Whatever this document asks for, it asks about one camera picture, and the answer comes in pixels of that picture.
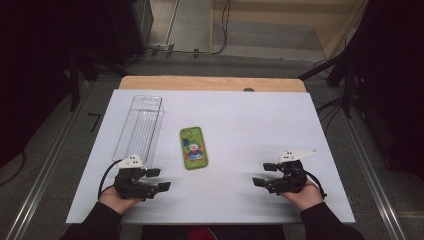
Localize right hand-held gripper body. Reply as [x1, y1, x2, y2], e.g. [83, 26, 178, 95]
[266, 149, 317, 195]

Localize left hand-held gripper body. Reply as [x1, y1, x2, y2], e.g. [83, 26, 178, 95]
[113, 153, 161, 201]

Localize green cartoon phone case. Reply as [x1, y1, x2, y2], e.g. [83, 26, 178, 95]
[179, 126, 209, 171]

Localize clear plastic box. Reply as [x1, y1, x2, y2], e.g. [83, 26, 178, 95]
[112, 94, 165, 168]

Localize person's left hand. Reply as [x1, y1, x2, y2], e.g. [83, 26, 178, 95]
[98, 184, 144, 215]

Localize person's right hand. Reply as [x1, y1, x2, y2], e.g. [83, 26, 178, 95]
[281, 179, 325, 213]

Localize person's red garment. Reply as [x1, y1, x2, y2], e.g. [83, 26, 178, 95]
[186, 225, 219, 240]

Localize wooden table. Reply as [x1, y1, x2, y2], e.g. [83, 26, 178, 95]
[118, 75, 307, 93]

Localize black stand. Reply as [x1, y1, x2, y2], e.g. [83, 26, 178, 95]
[298, 49, 356, 119]
[68, 46, 129, 113]

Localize black curtain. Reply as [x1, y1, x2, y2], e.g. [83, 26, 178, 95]
[346, 0, 424, 181]

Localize wooden platform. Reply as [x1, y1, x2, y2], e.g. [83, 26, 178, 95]
[209, 0, 369, 62]

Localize left hand-held gripper black cable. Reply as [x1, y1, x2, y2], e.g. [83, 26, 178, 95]
[97, 159, 124, 201]

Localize hand-held gripper black cable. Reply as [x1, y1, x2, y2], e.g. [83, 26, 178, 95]
[304, 169, 328, 200]
[97, 159, 124, 201]

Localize right hand-held gripper black cable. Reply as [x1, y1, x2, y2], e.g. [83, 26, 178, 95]
[304, 169, 328, 200]

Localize bundle of black cables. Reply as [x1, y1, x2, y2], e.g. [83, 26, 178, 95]
[314, 96, 349, 134]

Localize metal floor rail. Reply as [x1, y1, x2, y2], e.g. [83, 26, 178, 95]
[328, 88, 408, 240]
[4, 81, 94, 240]

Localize thin black floor cable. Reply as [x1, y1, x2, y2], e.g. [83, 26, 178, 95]
[0, 151, 27, 188]

